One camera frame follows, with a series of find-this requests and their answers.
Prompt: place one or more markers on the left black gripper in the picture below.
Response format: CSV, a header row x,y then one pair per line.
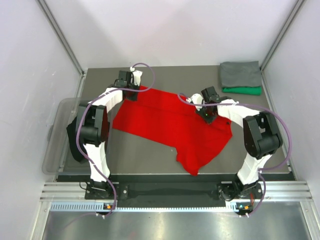
x,y
133,98

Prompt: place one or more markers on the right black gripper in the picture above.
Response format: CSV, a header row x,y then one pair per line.
x,y
208,120

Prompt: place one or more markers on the red t shirt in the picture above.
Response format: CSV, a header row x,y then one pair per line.
x,y
162,117

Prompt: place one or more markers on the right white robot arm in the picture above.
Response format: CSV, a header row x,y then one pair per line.
x,y
261,137

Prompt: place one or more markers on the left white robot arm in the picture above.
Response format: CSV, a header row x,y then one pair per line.
x,y
92,130

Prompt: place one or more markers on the folded grey t shirt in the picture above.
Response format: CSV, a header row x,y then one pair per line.
x,y
240,74

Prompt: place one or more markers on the folded green t shirt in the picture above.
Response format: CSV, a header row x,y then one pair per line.
x,y
255,91

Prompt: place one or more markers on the black t shirt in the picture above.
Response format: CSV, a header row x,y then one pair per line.
x,y
71,133

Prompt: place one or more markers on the clear plastic bin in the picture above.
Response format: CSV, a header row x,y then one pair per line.
x,y
58,157

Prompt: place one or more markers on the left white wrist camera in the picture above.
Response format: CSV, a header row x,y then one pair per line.
x,y
136,76

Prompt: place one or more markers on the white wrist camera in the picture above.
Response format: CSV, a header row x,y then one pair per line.
x,y
196,99
136,76

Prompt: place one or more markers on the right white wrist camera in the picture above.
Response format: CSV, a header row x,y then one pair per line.
x,y
196,99

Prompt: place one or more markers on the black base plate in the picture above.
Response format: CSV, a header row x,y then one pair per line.
x,y
216,191

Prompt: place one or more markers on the left aluminium frame post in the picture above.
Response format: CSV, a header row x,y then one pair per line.
x,y
60,35

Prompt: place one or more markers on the aluminium frame post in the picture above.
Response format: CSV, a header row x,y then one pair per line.
x,y
298,5
60,35

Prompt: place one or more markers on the right aluminium frame post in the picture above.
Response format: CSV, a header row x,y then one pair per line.
x,y
298,5

